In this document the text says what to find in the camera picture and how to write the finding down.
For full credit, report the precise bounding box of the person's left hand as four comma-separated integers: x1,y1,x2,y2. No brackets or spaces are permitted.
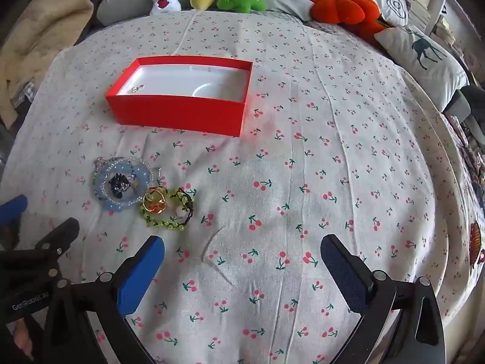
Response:
11,322,38,364

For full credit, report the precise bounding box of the deer print pillow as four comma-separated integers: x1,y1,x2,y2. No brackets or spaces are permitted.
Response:
374,25,470,110

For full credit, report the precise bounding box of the green clear bead bracelet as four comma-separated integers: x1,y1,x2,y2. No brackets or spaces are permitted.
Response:
141,187,169,217

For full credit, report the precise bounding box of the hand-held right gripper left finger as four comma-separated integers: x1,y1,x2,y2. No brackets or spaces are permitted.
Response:
43,235,166,364

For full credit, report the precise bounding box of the black bead charm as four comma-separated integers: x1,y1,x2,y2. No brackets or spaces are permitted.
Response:
107,174,132,201

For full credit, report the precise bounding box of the blue bead bracelet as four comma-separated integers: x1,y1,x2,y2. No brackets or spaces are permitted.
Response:
94,158,154,211

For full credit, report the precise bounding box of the red cardboard box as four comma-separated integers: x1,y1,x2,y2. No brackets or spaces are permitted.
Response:
105,56,254,137

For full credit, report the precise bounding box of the grey checked cloth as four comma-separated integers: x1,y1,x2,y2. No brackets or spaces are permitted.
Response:
11,79,38,107

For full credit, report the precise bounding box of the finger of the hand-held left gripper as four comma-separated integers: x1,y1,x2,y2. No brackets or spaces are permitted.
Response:
32,217,81,270
0,194,29,253

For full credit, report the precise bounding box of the orange pumpkin plush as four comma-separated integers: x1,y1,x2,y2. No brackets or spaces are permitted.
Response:
354,17,392,44

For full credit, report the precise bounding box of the dark grey bag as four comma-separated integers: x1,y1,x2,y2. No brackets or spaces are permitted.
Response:
443,85,485,152

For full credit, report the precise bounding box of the beige fleece blanket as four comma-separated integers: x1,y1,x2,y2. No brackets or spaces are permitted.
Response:
0,0,119,130

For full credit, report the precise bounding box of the cherry print bedsheet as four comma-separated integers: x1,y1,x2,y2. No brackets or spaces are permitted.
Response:
0,9,482,364

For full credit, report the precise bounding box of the red tomato plush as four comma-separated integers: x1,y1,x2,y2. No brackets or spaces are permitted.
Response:
310,0,381,27

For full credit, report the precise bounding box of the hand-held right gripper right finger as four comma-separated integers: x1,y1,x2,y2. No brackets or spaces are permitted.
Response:
320,234,447,364

